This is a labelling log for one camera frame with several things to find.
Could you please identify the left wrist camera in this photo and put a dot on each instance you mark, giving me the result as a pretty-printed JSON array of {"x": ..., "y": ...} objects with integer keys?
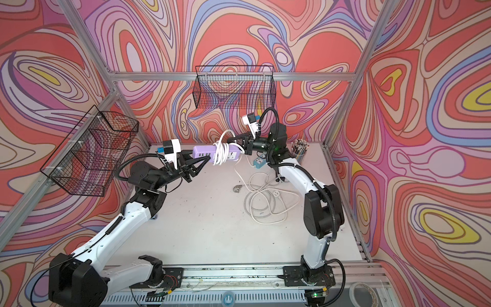
[{"x": 170, "y": 149}]

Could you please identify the black wire basket back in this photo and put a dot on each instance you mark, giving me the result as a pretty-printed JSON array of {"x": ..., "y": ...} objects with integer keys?
[{"x": 246, "y": 87}]

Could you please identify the black wire basket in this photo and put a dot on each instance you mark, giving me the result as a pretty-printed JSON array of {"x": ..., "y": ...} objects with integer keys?
[
  {"x": 88, "y": 166},
  {"x": 246, "y": 87}
]

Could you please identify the blue power strip with cord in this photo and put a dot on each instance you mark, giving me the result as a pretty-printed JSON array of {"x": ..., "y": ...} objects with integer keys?
[{"x": 267, "y": 202}]

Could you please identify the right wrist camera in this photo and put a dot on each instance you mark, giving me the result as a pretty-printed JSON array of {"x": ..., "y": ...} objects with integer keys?
[{"x": 251, "y": 121}]

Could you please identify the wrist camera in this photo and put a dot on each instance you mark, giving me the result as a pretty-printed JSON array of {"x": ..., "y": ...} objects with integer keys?
[
  {"x": 170, "y": 149},
  {"x": 251, "y": 121}
]

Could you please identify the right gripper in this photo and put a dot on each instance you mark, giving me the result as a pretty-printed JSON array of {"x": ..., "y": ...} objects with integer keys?
[{"x": 243, "y": 137}]

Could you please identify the purple power strip with cord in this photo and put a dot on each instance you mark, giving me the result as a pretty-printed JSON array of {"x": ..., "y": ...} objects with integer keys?
[{"x": 220, "y": 152}]

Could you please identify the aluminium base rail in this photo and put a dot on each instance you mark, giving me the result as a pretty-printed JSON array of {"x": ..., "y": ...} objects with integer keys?
[{"x": 228, "y": 285}]

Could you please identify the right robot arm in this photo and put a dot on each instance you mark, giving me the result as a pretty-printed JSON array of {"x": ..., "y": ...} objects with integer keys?
[{"x": 323, "y": 213}]

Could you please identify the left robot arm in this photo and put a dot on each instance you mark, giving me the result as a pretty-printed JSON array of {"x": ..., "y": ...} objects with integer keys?
[{"x": 115, "y": 230}]

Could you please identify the black wire basket left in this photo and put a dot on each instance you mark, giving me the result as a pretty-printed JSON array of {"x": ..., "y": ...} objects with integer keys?
[{"x": 88, "y": 166}]

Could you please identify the metal cup of pens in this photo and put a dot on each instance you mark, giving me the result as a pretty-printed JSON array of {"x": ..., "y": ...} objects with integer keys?
[{"x": 299, "y": 149}]

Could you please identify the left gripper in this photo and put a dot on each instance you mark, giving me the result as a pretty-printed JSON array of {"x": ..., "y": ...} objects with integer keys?
[{"x": 185, "y": 170}]

